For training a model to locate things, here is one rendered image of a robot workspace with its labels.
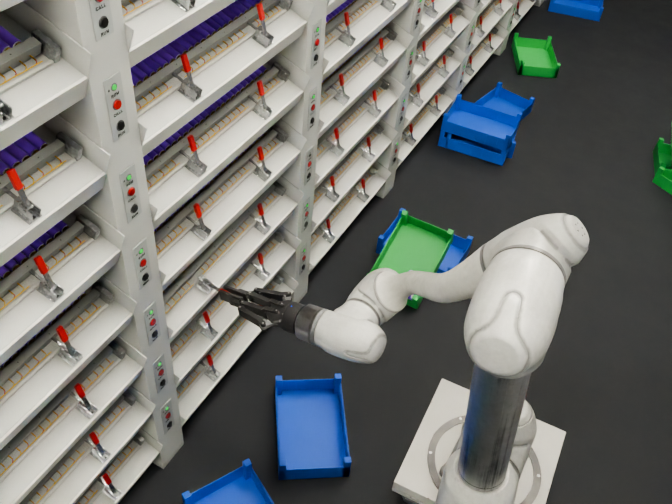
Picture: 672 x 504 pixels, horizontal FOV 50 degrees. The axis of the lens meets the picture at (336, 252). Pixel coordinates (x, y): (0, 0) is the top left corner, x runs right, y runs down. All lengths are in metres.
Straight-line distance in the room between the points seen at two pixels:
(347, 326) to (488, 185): 1.59
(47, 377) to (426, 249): 1.52
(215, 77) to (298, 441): 1.11
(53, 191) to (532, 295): 0.81
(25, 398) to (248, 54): 0.85
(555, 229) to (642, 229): 1.91
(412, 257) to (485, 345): 1.50
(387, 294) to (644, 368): 1.18
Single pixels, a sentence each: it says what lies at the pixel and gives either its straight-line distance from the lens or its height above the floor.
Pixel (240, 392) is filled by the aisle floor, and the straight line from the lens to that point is 2.29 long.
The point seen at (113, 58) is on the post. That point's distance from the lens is 1.27.
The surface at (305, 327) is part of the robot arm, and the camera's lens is 1.70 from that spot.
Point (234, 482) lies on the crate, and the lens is 2.13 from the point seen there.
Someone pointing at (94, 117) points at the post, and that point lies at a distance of 1.29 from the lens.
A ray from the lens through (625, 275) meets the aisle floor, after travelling 2.93.
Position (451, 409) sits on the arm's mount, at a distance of 2.02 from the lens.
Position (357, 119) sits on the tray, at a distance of 2.48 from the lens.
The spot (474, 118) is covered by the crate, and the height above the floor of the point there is 0.08.
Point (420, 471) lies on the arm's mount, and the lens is 1.91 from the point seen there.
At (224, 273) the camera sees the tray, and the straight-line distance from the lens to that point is 1.94.
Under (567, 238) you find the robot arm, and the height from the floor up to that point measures 1.09.
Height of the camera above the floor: 1.89
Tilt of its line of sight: 45 degrees down
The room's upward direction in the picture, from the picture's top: 6 degrees clockwise
